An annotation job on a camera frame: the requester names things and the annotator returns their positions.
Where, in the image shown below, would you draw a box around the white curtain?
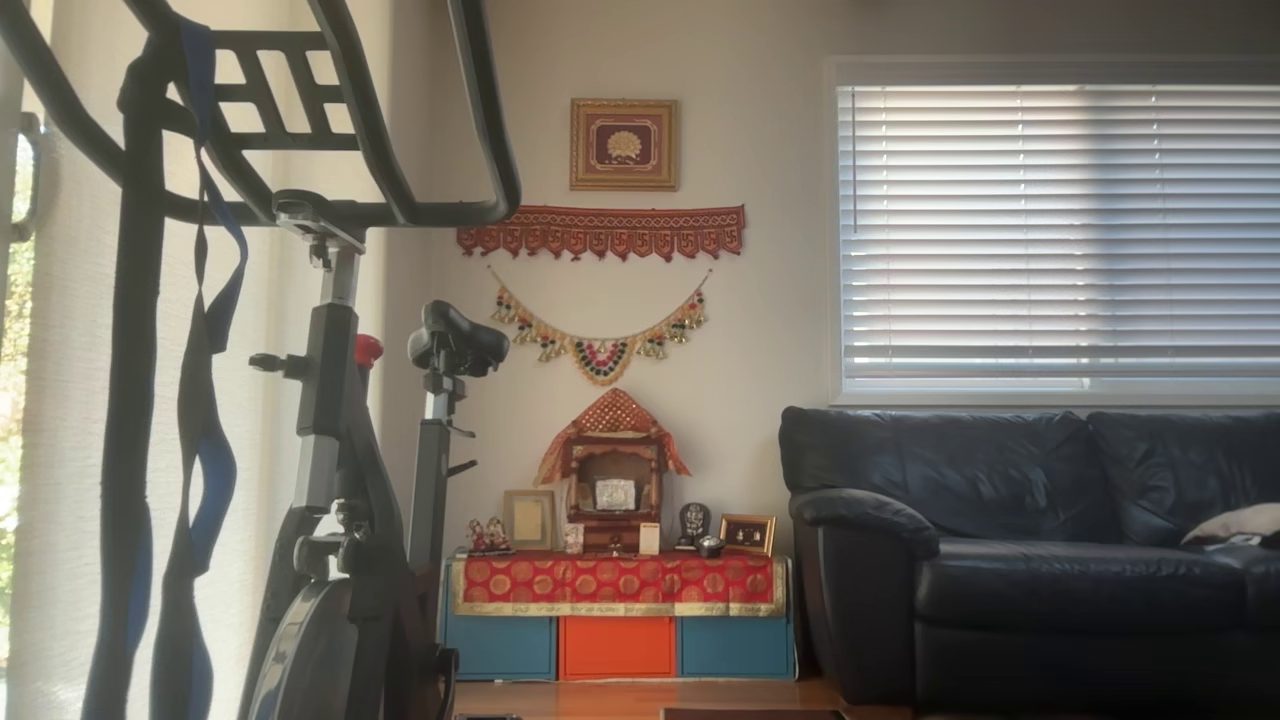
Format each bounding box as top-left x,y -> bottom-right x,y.
5,0 -> 396,720

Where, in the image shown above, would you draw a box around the red embroidered wall hanging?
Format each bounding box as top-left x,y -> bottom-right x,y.
457,205 -> 747,263

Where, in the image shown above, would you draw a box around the red and gold cloth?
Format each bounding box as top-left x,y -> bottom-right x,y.
450,553 -> 788,617

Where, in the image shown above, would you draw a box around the beaded gold garland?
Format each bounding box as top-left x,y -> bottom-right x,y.
487,265 -> 714,387

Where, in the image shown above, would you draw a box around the pale picture frame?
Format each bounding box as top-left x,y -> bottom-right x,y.
502,489 -> 557,552

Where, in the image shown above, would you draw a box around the dark rug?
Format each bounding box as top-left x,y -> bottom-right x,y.
660,707 -> 851,720

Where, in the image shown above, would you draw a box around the black exercise bike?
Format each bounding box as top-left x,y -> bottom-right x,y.
0,0 -> 523,720

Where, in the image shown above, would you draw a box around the white window blinds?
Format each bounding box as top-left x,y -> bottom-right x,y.
828,57 -> 1280,406

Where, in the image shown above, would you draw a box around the black leather sofa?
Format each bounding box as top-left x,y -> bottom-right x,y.
779,405 -> 1280,713

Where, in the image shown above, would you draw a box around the small gold picture frame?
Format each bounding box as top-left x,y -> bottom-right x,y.
719,513 -> 778,558

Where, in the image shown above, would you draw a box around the wooden shrine with canopy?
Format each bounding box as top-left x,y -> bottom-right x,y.
533,388 -> 692,554

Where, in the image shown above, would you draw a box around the black hanging strap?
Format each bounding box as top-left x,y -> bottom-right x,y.
80,40 -> 169,720

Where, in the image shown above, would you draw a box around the gold framed wall picture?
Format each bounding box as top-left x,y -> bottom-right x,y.
570,97 -> 680,192

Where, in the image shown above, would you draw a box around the pale cushion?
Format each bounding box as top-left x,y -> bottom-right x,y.
1181,502 -> 1280,551

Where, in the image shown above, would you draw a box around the blue and black strap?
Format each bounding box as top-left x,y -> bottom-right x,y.
150,15 -> 251,720

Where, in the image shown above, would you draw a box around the blue storage bin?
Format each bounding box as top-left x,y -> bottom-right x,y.
680,615 -> 794,681

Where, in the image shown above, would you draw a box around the pair of small figurines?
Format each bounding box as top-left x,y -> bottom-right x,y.
465,517 -> 513,556

